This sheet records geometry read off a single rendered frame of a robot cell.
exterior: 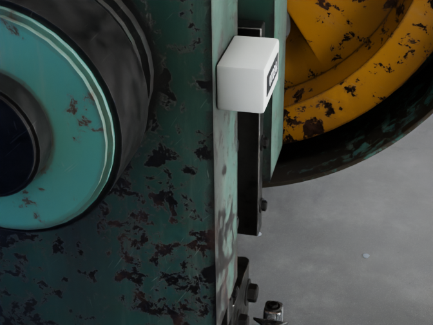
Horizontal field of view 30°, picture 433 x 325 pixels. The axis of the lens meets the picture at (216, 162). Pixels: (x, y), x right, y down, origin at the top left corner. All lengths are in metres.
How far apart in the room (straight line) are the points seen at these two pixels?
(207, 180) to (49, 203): 0.15
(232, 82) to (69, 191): 0.16
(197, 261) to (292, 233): 2.06
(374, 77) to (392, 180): 1.96
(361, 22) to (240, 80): 0.57
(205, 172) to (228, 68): 0.09
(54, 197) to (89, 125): 0.07
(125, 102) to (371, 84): 0.68
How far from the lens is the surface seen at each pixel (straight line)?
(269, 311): 1.23
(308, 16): 1.20
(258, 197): 1.01
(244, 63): 0.65
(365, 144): 1.24
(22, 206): 0.61
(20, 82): 0.56
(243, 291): 1.01
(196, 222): 0.71
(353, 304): 2.51
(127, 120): 0.56
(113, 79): 0.55
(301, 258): 2.67
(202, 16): 0.62
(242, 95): 0.65
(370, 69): 1.19
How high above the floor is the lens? 1.59
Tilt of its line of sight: 30 degrees down
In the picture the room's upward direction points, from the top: 1 degrees counter-clockwise
